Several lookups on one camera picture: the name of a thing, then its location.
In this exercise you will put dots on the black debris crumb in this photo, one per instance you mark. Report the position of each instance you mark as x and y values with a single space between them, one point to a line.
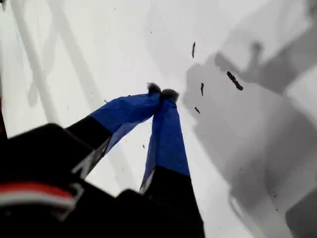
193 49
202 89
197 109
234 80

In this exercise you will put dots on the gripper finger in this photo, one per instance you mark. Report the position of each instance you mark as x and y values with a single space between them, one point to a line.
166 138
123 114

